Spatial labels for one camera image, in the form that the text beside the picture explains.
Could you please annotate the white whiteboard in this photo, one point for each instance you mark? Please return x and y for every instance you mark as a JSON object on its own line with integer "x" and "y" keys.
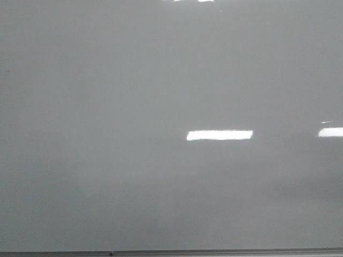
{"x": 170, "y": 125}

